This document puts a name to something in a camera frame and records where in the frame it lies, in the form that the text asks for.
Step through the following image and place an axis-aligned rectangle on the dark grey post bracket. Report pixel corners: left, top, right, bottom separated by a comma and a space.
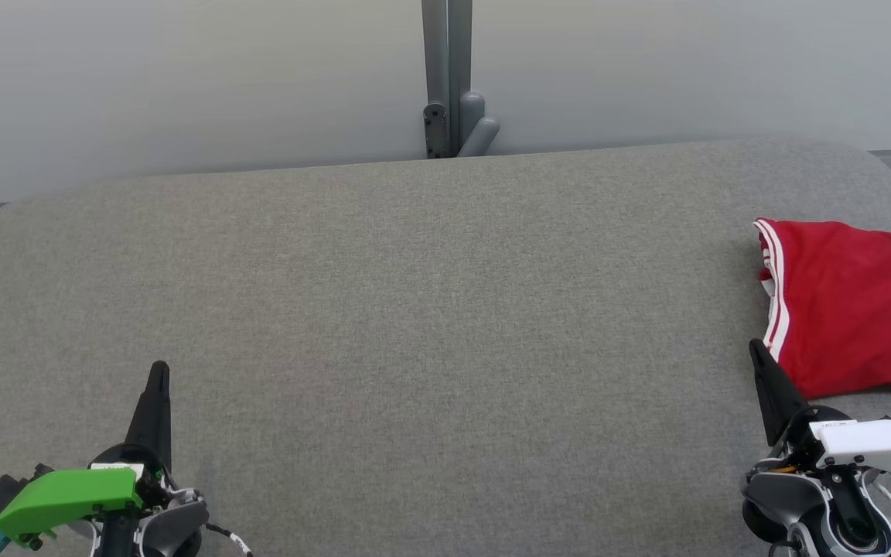
423, 103, 450, 159

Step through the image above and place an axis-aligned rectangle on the grey metal post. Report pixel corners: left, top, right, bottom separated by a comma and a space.
421, 0, 473, 159

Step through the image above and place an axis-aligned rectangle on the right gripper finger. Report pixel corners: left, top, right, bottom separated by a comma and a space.
749, 338, 811, 449

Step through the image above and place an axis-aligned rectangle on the red basketball jersey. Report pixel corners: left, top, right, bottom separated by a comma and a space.
753, 218, 891, 400

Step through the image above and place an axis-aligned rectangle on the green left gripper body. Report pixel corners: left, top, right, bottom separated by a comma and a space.
0, 443, 177, 542

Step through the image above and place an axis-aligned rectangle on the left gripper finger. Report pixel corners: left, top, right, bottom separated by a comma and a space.
124, 361, 173, 471

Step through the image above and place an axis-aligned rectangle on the grey cylindrical tube fitting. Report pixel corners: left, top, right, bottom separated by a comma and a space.
457, 91, 500, 158

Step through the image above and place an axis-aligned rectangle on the grey fabric sofa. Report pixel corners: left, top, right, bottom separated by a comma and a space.
0, 138, 891, 557

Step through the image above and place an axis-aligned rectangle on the black white left arm cable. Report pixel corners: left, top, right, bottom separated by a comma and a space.
204, 523, 254, 557

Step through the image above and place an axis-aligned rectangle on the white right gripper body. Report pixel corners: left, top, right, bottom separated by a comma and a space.
778, 405, 891, 477

